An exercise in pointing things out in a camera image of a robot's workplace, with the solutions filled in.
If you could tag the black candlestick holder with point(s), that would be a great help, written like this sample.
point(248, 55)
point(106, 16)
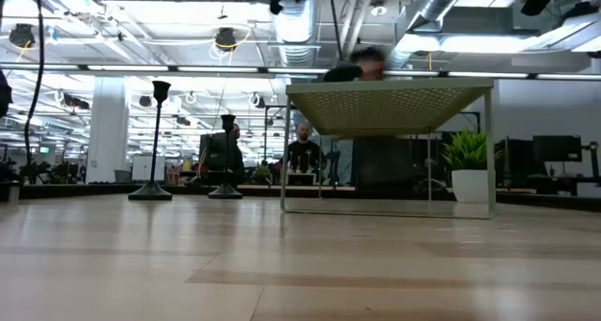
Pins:
point(226, 191)
point(151, 192)
point(343, 73)

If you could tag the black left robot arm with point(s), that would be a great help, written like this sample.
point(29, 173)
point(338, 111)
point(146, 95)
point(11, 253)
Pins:
point(4, 96)

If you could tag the black ceiling lamp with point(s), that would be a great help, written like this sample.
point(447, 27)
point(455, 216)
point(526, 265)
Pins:
point(21, 35)
point(225, 38)

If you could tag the person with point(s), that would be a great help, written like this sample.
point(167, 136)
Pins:
point(371, 67)
point(304, 154)
point(238, 161)

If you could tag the green perforated metal shelf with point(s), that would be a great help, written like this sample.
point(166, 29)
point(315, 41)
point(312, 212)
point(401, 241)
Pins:
point(385, 107)

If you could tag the black computer monitor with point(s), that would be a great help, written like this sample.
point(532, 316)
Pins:
point(213, 152)
point(557, 148)
point(514, 157)

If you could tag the small potted plant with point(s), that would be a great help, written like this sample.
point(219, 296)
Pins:
point(261, 173)

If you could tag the black partition panel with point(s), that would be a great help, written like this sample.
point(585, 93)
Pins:
point(389, 166)

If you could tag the long ceiling light strip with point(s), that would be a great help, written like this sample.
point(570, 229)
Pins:
point(127, 68)

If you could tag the green plant in white pot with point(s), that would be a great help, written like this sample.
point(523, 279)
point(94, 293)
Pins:
point(469, 185)

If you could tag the white cabinet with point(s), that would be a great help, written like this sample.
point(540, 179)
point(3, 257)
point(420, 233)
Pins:
point(148, 167)

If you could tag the white pillar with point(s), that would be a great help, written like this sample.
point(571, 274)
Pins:
point(108, 133)

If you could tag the grey cup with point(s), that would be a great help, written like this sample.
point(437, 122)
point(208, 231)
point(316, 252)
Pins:
point(13, 192)

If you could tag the silver ventilation duct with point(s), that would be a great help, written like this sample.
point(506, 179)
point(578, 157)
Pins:
point(441, 2)
point(295, 30)

